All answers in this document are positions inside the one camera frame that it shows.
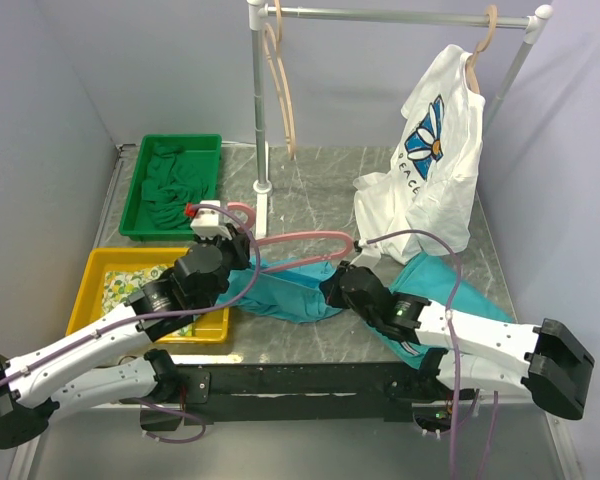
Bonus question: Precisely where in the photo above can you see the pink plastic hanger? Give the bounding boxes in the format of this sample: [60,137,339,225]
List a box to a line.
[226,202,354,273]

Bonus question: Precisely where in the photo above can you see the light blue t shirt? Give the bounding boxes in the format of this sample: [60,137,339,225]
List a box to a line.
[233,259,341,324]

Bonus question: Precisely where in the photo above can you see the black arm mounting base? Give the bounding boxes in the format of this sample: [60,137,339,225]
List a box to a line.
[145,362,452,423]

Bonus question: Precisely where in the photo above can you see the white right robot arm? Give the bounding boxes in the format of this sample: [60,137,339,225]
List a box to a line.
[320,264,595,420]

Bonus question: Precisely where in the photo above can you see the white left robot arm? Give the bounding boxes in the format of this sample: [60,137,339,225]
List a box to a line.
[0,226,260,450]

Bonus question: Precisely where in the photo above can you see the white daisy print t shirt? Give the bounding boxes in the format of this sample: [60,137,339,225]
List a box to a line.
[353,44,485,264]

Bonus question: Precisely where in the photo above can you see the right wooden hanger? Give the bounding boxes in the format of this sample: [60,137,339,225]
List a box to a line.
[465,4,498,94]

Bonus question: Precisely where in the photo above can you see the wooden hanger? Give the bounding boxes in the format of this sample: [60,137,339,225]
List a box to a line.
[263,0,297,160]
[465,4,498,94]

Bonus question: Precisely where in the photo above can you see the left wooden hanger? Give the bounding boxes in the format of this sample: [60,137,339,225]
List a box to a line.
[263,0,297,160]

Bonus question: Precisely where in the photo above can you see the yellow plastic tray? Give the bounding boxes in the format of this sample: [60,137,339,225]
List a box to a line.
[66,247,229,345]

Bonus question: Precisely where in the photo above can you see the teal folded shorts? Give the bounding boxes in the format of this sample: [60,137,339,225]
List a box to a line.
[364,251,515,371]

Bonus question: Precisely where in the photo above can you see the lemon print cloth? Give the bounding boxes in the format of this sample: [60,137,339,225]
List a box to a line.
[100,264,194,343]

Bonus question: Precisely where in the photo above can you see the dark green cloth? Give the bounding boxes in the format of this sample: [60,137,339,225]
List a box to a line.
[141,142,217,230]

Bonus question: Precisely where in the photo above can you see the green plastic tray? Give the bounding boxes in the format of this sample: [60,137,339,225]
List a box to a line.
[119,134,222,242]

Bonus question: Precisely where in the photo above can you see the metal clothes rack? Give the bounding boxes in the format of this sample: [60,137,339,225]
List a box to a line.
[247,0,554,238]

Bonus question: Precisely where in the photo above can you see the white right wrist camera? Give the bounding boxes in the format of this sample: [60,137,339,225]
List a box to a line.
[351,239,382,270]

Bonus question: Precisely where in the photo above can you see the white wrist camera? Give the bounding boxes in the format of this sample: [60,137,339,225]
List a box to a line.
[351,239,382,270]
[184,200,231,242]

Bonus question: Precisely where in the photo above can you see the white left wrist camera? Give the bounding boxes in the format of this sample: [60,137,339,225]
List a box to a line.
[184,200,231,242]

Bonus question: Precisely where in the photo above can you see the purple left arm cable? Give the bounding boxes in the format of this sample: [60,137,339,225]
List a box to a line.
[0,202,259,444]

